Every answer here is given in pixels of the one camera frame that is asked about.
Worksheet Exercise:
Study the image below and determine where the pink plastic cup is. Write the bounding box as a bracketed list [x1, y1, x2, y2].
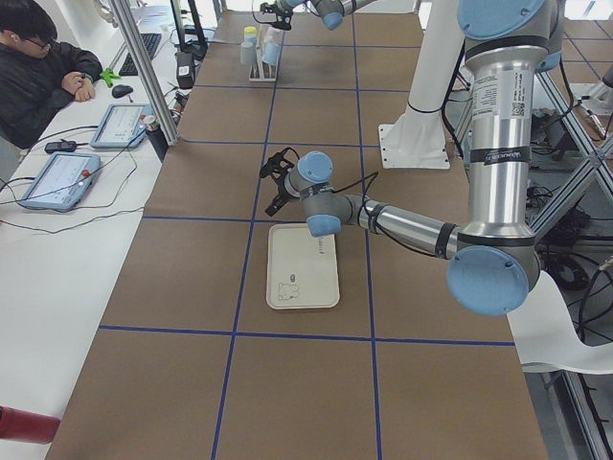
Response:
[264, 26, 284, 44]

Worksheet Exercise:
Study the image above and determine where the black computer mouse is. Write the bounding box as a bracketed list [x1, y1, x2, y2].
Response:
[111, 84, 133, 99]

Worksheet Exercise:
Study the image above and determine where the cream plastic tray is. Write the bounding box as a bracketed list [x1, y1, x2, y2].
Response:
[266, 223, 340, 311]

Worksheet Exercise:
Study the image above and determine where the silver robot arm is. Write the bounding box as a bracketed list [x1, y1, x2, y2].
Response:
[260, 1, 564, 316]
[259, 0, 374, 31]

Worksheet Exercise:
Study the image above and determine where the red fire extinguisher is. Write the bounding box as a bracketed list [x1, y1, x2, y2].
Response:
[1, 406, 60, 445]

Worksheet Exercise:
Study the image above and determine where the black keyboard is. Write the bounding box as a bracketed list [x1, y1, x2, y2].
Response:
[117, 32, 164, 78]

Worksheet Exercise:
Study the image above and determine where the black power adapter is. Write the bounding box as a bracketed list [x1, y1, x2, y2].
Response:
[44, 140, 79, 154]

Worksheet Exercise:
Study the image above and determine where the white chair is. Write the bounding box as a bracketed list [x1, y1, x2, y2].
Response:
[508, 271, 612, 375]

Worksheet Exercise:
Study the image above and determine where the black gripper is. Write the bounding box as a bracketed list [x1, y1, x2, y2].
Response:
[259, 148, 300, 216]
[260, 0, 293, 31]

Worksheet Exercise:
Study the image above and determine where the seated person black jacket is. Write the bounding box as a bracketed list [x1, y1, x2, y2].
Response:
[1, 1, 102, 150]

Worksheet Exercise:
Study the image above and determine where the white wire cup rack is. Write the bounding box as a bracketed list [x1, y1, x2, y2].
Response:
[248, 43, 279, 82]

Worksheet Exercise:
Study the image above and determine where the green plastic object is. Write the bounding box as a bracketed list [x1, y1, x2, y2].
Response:
[100, 67, 121, 88]

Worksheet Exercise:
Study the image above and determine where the far teach pendant tablet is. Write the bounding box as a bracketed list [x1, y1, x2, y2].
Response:
[90, 103, 152, 149]

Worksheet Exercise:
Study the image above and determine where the grey plastic cup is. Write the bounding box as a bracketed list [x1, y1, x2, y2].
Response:
[239, 40, 257, 66]

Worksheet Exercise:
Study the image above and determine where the near teach pendant tablet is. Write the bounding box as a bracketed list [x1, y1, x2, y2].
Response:
[17, 152, 102, 212]

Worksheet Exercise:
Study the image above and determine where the teach pendant tablet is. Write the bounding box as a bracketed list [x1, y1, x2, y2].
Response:
[17, 152, 102, 212]
[90, 103, 152, 149]

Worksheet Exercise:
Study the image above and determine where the aluminium frame post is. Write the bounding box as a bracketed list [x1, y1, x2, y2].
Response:
[109, 0, 179, 146]

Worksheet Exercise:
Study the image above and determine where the blue plastic cup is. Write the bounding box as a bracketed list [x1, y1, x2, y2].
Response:
[261, 41, 281, 66]

